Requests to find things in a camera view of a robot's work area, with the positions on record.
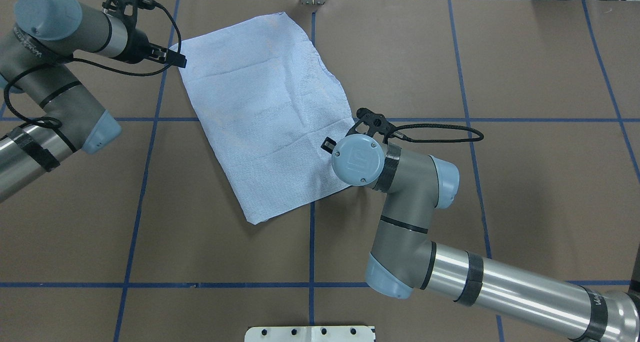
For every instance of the light blue striped shirt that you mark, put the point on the light blue striped shirt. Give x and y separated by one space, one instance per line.
266 103

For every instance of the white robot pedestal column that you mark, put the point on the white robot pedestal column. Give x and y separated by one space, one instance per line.
326 333

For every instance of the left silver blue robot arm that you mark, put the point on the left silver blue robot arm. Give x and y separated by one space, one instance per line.
59 116

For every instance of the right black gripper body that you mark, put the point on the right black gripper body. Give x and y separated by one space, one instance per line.
328 144

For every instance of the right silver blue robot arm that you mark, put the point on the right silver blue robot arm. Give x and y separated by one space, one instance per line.
403 258

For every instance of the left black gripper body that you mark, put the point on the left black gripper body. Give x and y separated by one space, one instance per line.
136 45

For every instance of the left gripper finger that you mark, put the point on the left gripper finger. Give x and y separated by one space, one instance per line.
157 51
173 58

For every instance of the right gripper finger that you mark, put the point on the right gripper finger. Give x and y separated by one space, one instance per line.
328 145

